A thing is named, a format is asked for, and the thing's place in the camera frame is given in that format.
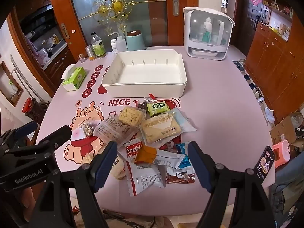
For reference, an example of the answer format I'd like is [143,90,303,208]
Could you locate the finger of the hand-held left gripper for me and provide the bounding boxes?
[38,125,72,148]
[0,121,38,151]

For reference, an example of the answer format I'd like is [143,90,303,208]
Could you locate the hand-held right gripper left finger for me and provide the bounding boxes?
[36,141,118,228]

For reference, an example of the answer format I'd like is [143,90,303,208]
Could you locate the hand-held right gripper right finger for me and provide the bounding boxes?
[188,141,277,228]

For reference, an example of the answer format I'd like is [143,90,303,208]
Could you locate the pale yellow bread packet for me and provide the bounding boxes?
[110,157,127,180]

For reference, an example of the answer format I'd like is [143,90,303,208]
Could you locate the brown packet with white face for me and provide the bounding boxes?
[166,166,196,184]

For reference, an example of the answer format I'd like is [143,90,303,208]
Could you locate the clear candy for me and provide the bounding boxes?
[79,121,101,137]

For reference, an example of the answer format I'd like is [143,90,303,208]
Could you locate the red cookie packet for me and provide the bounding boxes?
[119,138,144,163]

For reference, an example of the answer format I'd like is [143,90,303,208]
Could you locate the clear cake packet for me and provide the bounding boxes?
[93,115,138,148]

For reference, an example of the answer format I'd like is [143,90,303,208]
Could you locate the white and red packet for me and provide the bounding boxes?
[125,160,165,197]

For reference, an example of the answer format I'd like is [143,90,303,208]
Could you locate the light blue snack packet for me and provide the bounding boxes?
[171,108,197,133]

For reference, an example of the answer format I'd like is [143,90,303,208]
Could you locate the orange and white packet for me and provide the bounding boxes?
[134,145,186,169]

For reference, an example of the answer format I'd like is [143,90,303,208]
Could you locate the beige cracker packet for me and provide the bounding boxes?
[139,114,183,145]

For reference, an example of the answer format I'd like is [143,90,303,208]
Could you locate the yellow puffed snack packet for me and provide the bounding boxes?
[118,106,146,127]

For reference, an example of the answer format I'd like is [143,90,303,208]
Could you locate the red yellow snack bag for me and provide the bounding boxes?
[146,101,169,117]

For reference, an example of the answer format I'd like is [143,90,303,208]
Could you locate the white plastic storage tray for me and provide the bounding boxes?
[101,49,187,98]

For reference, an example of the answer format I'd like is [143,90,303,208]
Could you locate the jar with red lid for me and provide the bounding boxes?
[22,98,34,113]

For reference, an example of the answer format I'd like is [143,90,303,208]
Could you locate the green tissue box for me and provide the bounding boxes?
[62,67,86,92]

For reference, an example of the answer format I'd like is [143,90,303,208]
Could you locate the black smartphone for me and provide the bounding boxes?
[255,146,276,180]

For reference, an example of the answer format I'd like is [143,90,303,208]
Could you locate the kitchen counter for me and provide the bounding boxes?
[19,5,70,70]

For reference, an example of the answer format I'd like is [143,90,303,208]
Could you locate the small jar with orange contents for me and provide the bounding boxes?
[85,45,96,60]

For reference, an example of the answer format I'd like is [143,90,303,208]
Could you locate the blue denim pants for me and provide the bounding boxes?
[268,157,304,228]

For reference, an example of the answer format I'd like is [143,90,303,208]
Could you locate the cardboard box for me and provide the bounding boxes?
[269,115,297,145]

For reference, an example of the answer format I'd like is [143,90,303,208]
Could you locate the glass bottle with green label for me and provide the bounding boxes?
[91,32,107,59]

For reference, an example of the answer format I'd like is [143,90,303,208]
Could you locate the row of shoes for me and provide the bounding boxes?
[232,59,275,122]

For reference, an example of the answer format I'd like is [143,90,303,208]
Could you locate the translucent squeeze bottle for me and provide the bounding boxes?
[108,32,128,53]

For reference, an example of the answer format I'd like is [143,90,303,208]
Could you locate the teal canister with brown lid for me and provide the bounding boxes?
[126,30,145,51]

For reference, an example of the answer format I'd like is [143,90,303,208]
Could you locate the white bottle storage cabinet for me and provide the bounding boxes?
[183,7,235,60]

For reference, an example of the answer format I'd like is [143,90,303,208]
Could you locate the wooden floor cabinet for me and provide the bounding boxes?
[245,21,304,124]

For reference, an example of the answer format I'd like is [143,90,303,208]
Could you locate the wooden framed glass sliding doors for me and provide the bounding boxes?
[47,0,199,63]

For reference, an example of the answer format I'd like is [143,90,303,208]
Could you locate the gold door ornament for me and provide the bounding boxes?
[78,0,167,32]

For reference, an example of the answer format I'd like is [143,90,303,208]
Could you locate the wooden wall shelf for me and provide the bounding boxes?
[261,0,294,41]

